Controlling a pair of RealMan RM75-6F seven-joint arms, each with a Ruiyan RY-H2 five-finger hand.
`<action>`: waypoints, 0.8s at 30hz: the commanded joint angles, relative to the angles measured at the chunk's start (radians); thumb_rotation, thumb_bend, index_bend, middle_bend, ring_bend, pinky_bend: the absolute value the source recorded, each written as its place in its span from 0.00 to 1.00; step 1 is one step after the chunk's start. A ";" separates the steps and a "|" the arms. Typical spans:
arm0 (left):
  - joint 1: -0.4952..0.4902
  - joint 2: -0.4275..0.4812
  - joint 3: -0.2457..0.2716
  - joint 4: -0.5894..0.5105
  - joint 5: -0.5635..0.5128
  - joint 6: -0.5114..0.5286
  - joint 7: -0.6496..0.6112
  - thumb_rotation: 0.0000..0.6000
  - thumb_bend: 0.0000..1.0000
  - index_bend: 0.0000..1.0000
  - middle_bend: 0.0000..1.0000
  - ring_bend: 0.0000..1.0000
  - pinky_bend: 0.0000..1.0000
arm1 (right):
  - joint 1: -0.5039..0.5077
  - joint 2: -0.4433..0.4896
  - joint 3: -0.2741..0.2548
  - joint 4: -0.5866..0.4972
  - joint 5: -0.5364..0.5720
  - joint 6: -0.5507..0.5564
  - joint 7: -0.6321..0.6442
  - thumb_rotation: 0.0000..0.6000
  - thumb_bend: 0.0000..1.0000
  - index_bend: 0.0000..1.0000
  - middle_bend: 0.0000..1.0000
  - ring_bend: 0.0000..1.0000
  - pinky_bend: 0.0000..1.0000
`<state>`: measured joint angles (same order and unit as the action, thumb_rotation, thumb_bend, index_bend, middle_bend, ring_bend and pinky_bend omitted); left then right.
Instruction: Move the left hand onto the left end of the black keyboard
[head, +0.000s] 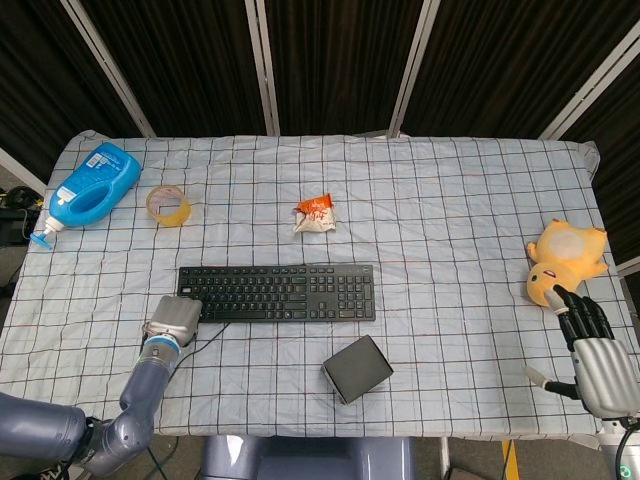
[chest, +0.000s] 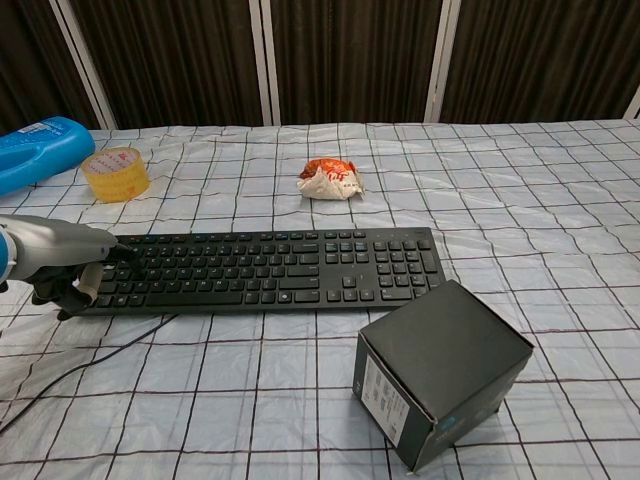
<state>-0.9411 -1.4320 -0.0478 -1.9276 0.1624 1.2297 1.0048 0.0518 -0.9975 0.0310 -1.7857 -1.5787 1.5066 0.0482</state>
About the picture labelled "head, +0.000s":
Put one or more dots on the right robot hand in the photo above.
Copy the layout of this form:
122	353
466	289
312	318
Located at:
597	372

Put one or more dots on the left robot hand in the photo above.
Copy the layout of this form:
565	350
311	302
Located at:
176	317

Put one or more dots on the black computer keyboard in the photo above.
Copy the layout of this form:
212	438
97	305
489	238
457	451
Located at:
285	290

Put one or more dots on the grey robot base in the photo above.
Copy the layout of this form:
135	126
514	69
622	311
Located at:
307	457

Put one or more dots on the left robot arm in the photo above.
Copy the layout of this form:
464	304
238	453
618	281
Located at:
100	420

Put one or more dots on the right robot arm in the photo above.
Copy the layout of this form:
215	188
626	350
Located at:
620	450

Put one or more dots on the yellow tape roll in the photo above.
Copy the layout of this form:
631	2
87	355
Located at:
168	206

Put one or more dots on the yellow plush toy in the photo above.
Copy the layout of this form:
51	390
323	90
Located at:
565	260

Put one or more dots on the blue pump detergent bottle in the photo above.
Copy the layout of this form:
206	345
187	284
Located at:
90	187

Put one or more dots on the blue checkered tablecloth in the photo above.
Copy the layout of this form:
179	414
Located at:
320	390

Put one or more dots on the orange white snack packet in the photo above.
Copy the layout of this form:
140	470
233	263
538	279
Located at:
315	215

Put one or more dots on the small black box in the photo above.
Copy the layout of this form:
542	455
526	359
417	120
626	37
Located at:
357	369

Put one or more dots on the black folding screen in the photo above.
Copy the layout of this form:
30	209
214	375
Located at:
340	60

